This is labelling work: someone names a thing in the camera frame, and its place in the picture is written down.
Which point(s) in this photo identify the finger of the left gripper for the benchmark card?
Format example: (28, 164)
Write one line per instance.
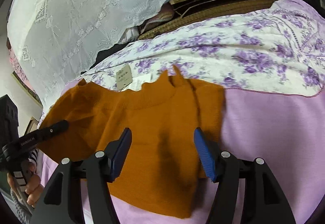
(41, 135)

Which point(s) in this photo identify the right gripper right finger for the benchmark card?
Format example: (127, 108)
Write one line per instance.
(264, 199)

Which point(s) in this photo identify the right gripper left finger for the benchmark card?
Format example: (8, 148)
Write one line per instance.
(61, 200)

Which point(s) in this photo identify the orange knit child cardigan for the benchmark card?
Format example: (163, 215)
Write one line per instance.
(162, 168)

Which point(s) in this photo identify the person left hand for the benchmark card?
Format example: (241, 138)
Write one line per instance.
(34, 188)

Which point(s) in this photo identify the black white striped folded garment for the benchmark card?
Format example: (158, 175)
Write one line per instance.
(33, 154)

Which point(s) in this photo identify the pink floral hanging cloth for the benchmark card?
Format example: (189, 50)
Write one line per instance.
(18, 70)

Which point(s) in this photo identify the lilac bed sheet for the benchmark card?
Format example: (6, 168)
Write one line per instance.
(286, 130)

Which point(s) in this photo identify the beige paper price tag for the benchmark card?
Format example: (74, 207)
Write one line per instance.
(124, 77)

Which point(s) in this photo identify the white lace mosquito net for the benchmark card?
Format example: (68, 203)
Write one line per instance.
(55, 40)

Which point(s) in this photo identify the pink striped cloth bundle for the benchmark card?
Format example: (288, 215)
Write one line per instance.
(164, 15)

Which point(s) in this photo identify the purple floral white quilt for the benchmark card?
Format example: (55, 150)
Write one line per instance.
(276, 50)

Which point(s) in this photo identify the woven brown mat stack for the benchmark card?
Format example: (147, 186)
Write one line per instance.
(191, 11)

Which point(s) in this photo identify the wooden picture frame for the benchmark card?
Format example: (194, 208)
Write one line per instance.
(32, 126)

